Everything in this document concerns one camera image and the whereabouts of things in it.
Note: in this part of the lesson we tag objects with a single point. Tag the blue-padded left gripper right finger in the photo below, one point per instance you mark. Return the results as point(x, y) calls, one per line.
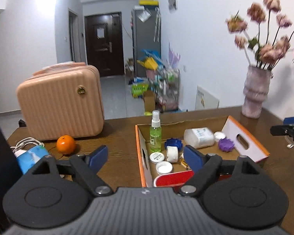
point(207, 169)

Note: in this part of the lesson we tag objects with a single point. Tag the dark brown door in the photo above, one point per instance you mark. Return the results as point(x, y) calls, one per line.
point(104, 43)

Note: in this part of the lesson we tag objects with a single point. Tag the grey refrigerator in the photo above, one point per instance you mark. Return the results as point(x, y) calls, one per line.
point(143, 27)

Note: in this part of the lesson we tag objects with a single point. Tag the pink textured vase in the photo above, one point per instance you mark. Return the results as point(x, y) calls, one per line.
point(256, 89)

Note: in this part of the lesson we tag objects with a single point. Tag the dried pink roses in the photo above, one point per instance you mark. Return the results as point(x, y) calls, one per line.
point(264, 36)

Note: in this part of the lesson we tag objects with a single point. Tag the blue round lid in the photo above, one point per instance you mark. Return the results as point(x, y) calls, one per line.
point(174, 142)

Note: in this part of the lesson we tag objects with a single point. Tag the red white lint brush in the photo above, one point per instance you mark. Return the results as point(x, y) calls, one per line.
point(174, 180)

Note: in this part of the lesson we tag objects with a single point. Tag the wire rack with clutter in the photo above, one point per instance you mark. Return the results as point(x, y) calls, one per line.
point(164, 82)

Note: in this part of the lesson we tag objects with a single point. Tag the green spray bottle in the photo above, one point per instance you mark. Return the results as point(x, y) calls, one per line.
point(155, 132)

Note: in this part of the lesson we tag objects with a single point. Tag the purple round lid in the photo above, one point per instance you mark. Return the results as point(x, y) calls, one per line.
point(226, 145)

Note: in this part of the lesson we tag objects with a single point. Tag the white small jar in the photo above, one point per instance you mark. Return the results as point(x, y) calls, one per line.
point(172, 154)

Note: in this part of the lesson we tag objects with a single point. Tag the orange fruit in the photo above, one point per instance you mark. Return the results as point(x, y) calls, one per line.
point(65, 145)

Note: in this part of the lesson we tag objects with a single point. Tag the pink ribbed suitcase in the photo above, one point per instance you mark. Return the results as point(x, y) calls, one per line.
point(62, 99)

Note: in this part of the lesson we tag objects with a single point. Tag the brown cardboard box on floor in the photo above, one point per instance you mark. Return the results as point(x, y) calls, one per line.
point(149, 101)

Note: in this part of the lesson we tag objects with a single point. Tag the white board leaning on wall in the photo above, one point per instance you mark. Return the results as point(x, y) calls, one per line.
point(205, 100)

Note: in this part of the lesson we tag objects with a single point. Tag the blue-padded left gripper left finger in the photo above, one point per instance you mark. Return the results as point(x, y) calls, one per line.
point(84, 169)

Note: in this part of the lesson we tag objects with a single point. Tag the orange white cardboard box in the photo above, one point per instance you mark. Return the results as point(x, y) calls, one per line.
point(221, 127)

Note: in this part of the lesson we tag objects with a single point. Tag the white round lid with label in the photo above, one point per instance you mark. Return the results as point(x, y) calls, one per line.
point(156, 157)

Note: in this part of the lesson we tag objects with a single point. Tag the blue tissue pack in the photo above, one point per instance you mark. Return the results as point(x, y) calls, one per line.
point(28, 158)

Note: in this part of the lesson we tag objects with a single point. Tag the white round cap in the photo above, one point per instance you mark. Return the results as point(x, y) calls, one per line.
point(163, 167)

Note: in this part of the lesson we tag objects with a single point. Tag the white square plastic bottle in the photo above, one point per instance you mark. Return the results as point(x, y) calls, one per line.
point(199, 137)

